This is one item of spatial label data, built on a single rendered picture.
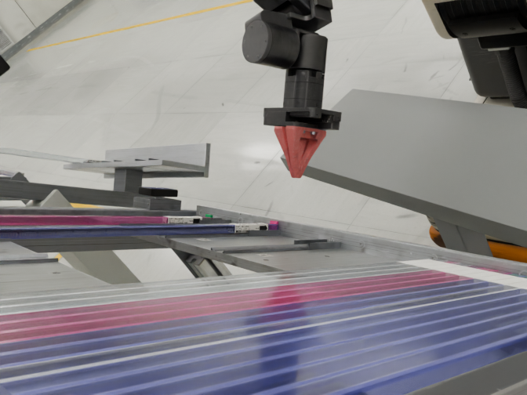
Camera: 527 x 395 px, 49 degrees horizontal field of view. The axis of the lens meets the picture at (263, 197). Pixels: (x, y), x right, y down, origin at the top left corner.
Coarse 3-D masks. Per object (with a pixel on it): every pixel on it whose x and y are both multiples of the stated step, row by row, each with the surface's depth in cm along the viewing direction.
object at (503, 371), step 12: (504, 360) 28; (516, 360) 28; (468, 372) 26; (480, 372) 26; (492, 372) 26; (504, 372) 26; (516, 372) 26; (444, 384) 24; (456, 384) 24; (468, 384) 24; (480, 384) 24; (492, 384) 24; (504, 384) 25; (516, 384) 25
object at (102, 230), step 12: (0, 228) 57; (12, 228) 57; (24, 228) 58; (36, 228) 59; (48, 228) 60; (60, 228) 61; (72, 228) 62; (84, 228) 63; (96, 228) 64; (108, 228) 64; (120, 228) 65; (132, 228) 66; (144, 228) 68; (156, 228) 69; (168, 228) 70; (180, 228) 71; (192, 228) 72; (204, 228) 74; (216, 228) 75; (228, 228) 76; (276, 228) 82
